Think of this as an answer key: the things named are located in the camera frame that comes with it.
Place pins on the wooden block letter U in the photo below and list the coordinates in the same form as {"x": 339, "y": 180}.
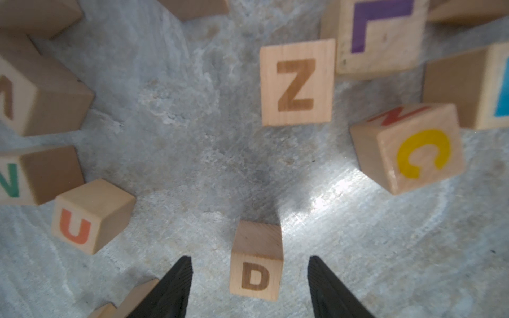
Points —
{"x": 91, "y": 215}

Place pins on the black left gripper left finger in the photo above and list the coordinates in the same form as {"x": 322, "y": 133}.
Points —
{"x": 169, "y": 298}

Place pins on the wooden block green V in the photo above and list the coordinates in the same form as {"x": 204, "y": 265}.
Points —
{"x": 36, "y": 175}

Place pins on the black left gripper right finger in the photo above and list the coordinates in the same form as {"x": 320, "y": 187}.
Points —
{"x": 329, "y": 296}

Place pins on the wooden block letter P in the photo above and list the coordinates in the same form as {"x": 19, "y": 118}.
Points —
{"x": 40, "y": 18}

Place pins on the wooden block letter E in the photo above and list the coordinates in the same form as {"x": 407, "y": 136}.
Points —
{"x": 133, "y": 299}

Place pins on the wooden block letter Z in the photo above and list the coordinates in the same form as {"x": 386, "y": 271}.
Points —
{"x": 297, "y": 83}

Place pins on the wooden block letter D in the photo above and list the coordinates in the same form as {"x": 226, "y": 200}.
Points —
{"x": 257, "y": 260}

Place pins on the wooden block purple L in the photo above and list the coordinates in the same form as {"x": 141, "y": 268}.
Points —
{"x": 375, "y": 38}

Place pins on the wooden block orange K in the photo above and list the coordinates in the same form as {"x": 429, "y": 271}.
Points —
{"x": 466, "y": 12}

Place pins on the wooden block letter X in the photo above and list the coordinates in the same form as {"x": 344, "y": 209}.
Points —
{"x": 186, "y": 10}

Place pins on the wooden block blue K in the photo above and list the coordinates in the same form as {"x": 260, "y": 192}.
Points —
{"x": 476, "y": 81}

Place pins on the wooden block letter C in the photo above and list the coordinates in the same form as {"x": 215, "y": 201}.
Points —
{"x": 410, "y": 146}

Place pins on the wooden block orange V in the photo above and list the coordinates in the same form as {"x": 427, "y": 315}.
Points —
{"x": 39, "y": 96}

